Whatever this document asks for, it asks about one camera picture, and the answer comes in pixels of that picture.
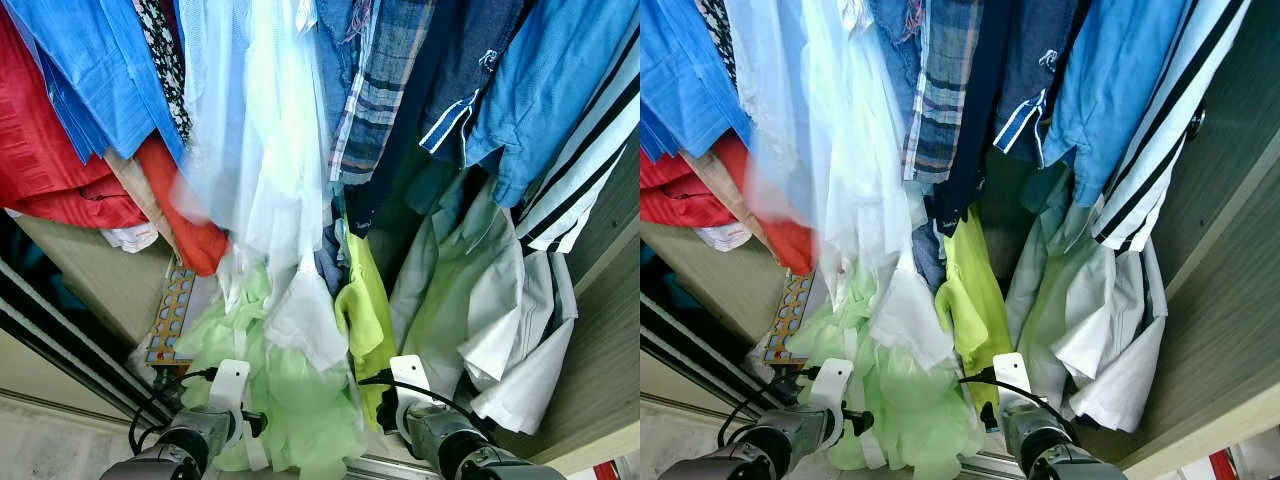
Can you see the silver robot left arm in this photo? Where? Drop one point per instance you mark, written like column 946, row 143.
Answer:
column 170, row 450
column 750, row 450

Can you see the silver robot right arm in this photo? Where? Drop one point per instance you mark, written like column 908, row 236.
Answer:
column 1055, row 450
column 460, row 450

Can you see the light green tulle dress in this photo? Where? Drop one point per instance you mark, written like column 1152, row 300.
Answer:
column 300, row 410
column 910, row 410

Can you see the lime green garment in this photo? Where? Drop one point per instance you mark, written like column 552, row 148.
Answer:
column 975, row 290
column 365, row 300

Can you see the yellow patterned board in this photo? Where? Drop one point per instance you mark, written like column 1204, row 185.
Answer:
column 790, row 315
column 170, row 310

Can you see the pale green white garment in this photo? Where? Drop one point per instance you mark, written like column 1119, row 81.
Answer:
column 480, row 300
column 1090, row 300

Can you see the orange garment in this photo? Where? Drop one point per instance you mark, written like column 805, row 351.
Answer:
column 200, row 245
column 790, row 245

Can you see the wooden wardrobe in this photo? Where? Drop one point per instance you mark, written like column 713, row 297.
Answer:
column 600, row 350
column 1230, row 300

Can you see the small red object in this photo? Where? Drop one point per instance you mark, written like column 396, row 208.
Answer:
column 1222, row 466
column 606, row 471

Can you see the white folded cloth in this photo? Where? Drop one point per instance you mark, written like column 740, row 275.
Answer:
column 130, row 237
column 722, row 236

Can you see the navy garment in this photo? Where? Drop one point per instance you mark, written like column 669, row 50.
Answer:
column 970, row 170
column 400, row 170

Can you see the beige garment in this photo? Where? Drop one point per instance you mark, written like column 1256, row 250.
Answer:
column 130, row 180
column 715, row 180

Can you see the red garment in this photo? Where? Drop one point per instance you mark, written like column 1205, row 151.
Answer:
column 680, row 200
column 40, row 150

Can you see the white sheer garment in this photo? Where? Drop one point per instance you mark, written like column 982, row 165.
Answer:
column 850, row 130
column 260, row 130

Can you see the white black-striped garment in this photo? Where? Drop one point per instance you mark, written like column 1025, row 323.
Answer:
column 1160, row 150
column 590, row 170

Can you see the plaid shirt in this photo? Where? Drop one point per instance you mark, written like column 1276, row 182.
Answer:
column 385, row 80
column 945, row 90

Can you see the blue polo shirt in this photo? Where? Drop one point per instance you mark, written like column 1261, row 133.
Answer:
column 550, row 90
column 1110, row 90

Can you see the denim shirt with striped cuff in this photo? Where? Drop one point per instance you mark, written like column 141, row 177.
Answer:
column 1040, row 60
column 470, row 60

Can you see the black floral garment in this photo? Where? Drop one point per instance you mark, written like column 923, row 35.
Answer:
column 718, row 40
column 165, row 60

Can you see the bright blue shirt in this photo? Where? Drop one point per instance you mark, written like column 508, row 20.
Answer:
column 690, row 70
column 90, row 60

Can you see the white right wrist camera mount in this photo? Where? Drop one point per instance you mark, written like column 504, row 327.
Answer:
column 410, row 380
column 1010, row 378

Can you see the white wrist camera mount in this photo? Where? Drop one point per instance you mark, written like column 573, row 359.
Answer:
column 410, row 380
column 832, row 385
column 230, row 385
column 1010, row 378

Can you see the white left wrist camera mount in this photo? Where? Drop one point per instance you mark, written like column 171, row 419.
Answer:
column 832, row 385
column 230, row 385

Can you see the wardrobe sliding door rail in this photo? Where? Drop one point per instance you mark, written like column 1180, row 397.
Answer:
column 60, row 330
column 690, row 350

